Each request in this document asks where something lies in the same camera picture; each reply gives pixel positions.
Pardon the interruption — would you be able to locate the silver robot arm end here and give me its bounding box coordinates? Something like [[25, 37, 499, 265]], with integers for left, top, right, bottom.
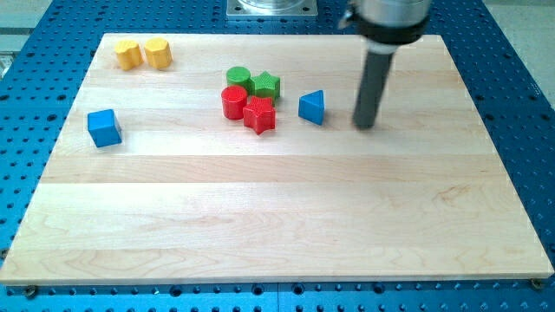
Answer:
[[337, 0, 432, 55]]

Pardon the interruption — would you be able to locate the blue triangle block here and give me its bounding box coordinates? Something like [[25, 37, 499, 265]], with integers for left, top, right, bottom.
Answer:
[[297, 90, 325, 126]]

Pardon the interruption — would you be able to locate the blue cube block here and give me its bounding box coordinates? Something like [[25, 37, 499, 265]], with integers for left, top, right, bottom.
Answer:
[[87, 109, 122, 147]]

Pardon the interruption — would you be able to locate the red star block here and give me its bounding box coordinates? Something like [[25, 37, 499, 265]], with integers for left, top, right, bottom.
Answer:
[[243, 96, 276, 134]]

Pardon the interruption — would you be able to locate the green star block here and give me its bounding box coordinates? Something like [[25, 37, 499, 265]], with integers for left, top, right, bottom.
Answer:
[[251, 71, 281, 100]]

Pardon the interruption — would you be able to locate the red cylinder block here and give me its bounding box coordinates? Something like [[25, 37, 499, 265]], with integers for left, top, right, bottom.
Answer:
[[220, 85, 248, 120]]

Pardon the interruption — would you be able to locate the light wooden board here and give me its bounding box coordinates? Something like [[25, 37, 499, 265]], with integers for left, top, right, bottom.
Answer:
[[1, 33, 553, 285]]

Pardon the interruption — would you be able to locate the green cylinder block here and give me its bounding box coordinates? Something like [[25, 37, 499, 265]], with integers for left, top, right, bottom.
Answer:
[[225, 66, 251, 92]]

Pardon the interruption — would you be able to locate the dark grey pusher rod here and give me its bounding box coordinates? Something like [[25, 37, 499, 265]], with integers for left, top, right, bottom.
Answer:
[[352, 51, 393, 130]]

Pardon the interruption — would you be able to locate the yellow hexagon block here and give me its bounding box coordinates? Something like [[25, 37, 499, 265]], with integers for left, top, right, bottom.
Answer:
[[144, 37, 173, 69]]

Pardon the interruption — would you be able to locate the yellow heart block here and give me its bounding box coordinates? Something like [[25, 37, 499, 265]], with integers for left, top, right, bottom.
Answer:
[[114, 40, 143, 70]]

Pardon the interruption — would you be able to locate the left board clamp screw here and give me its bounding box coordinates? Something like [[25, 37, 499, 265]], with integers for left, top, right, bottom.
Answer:
[[22, 285, 38, 300]]

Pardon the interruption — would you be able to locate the board clamp screw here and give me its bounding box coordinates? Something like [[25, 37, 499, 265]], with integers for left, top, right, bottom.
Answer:
[[529, 278, 545, 291], [22, 285, 38, 300]]

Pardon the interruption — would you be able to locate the right board clamp screw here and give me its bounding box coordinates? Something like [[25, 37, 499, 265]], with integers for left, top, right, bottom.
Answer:
[[529, 278, 545, 291]]

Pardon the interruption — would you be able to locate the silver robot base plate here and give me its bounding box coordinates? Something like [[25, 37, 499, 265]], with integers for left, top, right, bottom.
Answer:
[[226, 0, 318, 18]]

